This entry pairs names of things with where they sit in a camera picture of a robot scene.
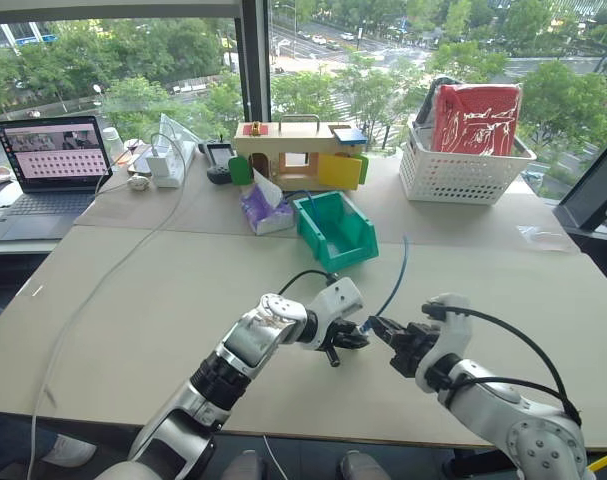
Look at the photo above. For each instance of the white power strip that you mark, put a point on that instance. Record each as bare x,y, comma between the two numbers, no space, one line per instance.
170,160

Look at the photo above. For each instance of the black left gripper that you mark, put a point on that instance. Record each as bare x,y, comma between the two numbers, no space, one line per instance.
335,345

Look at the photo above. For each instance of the black monitor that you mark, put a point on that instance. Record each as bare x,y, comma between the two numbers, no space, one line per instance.
595,185

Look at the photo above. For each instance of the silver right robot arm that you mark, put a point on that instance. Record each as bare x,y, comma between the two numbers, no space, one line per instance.
503,415

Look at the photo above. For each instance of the purple tissue pack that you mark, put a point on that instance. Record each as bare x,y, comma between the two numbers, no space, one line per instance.
265,210

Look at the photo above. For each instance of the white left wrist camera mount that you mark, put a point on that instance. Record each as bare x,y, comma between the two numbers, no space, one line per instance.
338,297

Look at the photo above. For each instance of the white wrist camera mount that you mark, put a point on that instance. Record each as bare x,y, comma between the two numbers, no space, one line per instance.
338,297
453,330

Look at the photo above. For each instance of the grey laptop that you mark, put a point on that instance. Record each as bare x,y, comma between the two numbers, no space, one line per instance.
43,185

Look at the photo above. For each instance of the person's leg in jeans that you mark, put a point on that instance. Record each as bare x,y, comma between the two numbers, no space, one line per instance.
8,440

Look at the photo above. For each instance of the clear plastic bag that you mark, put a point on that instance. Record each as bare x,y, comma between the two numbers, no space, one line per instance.
545,237

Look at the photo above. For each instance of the black flat item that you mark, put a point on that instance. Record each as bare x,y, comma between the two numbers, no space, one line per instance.
425,102

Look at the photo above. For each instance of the green plastic bin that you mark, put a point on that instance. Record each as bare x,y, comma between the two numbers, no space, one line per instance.
343,230

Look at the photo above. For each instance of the clear plastic cup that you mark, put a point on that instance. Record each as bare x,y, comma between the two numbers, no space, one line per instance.
113,142

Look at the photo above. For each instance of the white coupler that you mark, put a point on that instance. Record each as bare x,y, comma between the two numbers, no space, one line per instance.
365,327

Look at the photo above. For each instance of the dark window frame post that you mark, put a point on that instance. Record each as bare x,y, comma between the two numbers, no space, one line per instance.
253,70

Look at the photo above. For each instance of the black handheld controller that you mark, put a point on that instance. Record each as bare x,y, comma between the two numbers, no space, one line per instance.
218,160

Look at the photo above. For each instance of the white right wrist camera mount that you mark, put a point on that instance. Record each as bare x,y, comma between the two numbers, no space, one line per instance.
453,330

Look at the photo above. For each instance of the small pale shell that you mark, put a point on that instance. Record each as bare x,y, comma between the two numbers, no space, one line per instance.
138,184

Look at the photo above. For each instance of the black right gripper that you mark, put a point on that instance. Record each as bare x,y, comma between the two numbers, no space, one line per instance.
414,350

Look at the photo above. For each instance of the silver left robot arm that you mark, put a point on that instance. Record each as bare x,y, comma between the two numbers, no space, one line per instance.
253,340

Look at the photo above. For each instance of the wooden latch box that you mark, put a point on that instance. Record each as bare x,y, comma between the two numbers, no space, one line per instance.
293,145

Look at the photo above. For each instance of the white perforated plastic basket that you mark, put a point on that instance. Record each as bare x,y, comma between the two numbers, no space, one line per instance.
458,175

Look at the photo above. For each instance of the white shoe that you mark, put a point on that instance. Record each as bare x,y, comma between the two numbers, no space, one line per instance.
70,450

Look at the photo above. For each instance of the red package in plastic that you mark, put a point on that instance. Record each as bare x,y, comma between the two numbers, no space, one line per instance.
478,117

